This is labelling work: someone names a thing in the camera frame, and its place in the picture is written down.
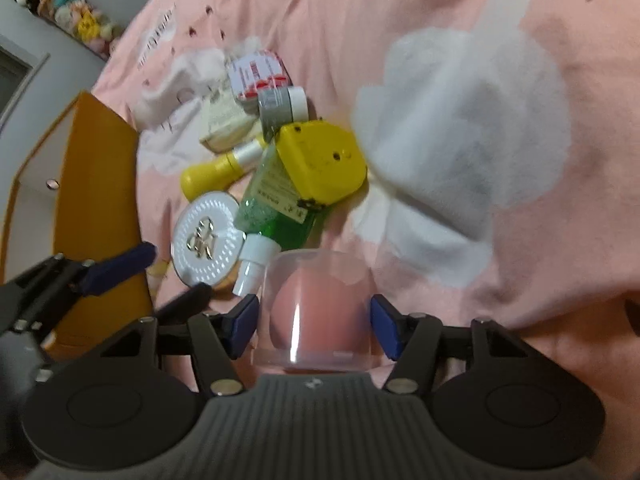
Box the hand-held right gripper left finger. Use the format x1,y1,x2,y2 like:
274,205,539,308
100,294,261,398

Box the grey jar with white lid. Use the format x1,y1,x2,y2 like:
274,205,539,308
257,86,308,142

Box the yellow plastic box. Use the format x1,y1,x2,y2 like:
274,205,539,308
274,119,368,207

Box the white fluffy puff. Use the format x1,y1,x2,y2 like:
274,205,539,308
225,35,266,61

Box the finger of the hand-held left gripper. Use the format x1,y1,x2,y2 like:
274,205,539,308
150,282,213,326
0,241,158,333

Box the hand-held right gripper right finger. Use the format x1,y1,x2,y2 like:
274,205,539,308
370,294,541,395

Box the pink cloud print blanket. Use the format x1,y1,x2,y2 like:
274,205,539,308
90,0,640,480

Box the yellow bottle with white cap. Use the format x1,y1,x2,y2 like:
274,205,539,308
181,137,268,202

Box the green spray bottle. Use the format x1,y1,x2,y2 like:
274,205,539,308
231,142,326,297

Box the cream soap packet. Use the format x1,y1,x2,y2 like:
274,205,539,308
199,91,265,155

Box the clear plastic sponge case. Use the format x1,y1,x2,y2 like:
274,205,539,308
255,249,378,373

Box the row of plush toys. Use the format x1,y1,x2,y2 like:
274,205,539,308
14,0,123,58

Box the white round compact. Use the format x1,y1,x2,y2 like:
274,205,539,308
170,192,247,291

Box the yellow storage box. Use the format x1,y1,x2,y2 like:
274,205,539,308
0,91,156,361

